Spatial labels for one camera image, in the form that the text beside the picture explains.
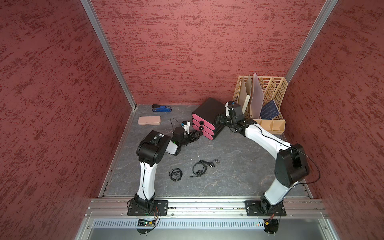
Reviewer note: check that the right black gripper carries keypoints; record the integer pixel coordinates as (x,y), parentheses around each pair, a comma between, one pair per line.
(220,120)

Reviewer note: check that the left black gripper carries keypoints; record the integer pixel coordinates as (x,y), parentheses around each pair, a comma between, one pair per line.
(193,135)

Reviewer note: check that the pink bottom drawer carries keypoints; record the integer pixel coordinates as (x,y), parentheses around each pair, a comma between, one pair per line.
(208,133)

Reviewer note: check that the pink top drawer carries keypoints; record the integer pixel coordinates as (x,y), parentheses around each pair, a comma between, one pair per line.
(199,121)

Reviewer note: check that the black pink drawer cabinet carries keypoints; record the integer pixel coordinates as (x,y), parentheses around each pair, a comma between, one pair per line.
(209,111)

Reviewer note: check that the black braided earphones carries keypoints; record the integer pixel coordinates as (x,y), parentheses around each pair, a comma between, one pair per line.
(211,164)

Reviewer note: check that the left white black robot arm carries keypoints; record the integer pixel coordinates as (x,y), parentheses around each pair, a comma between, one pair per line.
(150,152)

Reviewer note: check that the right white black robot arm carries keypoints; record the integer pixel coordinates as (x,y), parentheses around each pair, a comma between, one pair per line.
(291,165)

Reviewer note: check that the translucent plastic folder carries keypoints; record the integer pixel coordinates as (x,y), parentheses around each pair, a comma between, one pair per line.
(257,98)

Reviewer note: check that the beige cardboard folder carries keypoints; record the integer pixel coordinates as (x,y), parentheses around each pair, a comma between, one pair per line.
(245,93)

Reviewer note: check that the dark blue notebook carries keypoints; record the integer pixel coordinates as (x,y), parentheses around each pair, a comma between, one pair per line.
(269,111)

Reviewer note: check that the blue black stapler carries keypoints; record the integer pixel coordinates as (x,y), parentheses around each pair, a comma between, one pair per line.
(161,108)

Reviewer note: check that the beige file organizer rack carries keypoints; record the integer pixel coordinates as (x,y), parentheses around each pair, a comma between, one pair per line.
(274,88)

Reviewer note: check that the pink pencil case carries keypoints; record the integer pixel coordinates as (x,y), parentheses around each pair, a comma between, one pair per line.
(149,120)

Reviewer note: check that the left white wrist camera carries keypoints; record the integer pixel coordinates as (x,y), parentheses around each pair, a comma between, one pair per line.
(186,126)

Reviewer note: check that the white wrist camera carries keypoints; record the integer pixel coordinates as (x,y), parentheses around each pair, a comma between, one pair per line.
(186,126)
(229,106)

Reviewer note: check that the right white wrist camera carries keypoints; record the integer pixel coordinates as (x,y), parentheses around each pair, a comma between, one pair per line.
(229,106)

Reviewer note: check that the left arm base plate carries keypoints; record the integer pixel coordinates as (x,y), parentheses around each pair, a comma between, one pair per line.
(151,208)

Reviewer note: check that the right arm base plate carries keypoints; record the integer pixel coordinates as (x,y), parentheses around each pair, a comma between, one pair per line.
(264,209)

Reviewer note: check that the aluminium mounting rail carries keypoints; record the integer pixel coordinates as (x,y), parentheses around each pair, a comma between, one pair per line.
(211,208)

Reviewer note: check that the white perforated cable tray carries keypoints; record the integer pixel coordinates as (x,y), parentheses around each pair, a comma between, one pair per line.
(206,224)

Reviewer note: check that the right aluminium corner post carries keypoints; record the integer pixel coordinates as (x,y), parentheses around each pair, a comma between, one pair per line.
(316,28)

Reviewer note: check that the aluminium corner post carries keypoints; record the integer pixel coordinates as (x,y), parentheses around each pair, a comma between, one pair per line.
(95,22)
(316,28)

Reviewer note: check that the left aluminium corner post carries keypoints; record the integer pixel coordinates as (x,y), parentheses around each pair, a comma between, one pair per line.
(95,22)

